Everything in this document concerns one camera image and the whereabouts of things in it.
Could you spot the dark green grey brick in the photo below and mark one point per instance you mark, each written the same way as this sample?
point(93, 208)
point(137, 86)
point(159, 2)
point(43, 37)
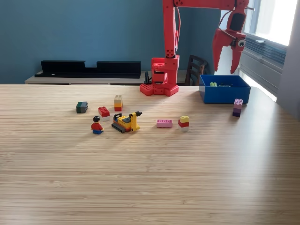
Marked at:
point(81, 107)

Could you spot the yellow red white brick stack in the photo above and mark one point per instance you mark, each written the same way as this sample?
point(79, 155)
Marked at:
point(183, 124)

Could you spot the blue plastic bin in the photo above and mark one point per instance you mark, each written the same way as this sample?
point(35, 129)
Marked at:
point(225, 96)

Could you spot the toy figure red shirt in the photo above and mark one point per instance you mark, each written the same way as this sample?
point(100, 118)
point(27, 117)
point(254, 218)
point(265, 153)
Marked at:
point(96, 126)

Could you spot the window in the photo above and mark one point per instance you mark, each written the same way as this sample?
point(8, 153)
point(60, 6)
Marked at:
point(272, 18)

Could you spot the grey window vent unit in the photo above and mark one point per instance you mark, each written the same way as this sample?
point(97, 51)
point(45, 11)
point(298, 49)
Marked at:
point(262, 63)

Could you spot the pink purple brick stack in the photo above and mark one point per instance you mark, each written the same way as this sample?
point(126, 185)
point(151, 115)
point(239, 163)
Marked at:
point(237, 109)

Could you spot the pink flat brick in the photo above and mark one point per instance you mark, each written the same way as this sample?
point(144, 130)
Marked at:
point(164, 123)

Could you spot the dark red toy car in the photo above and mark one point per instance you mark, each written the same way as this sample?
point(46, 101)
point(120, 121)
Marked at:
point(225, 85)

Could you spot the yellow toy digger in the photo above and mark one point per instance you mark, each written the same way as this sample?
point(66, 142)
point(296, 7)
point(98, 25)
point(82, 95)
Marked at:
point(125, 123)

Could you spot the dark wooden chair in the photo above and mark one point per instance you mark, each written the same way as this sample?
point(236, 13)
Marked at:
point(194, 68)

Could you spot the tan yellow red brick stack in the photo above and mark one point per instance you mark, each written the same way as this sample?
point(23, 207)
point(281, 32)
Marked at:
point(118, 103)

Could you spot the green brick stack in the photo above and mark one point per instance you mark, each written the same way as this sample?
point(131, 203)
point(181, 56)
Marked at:
point(213, 84)

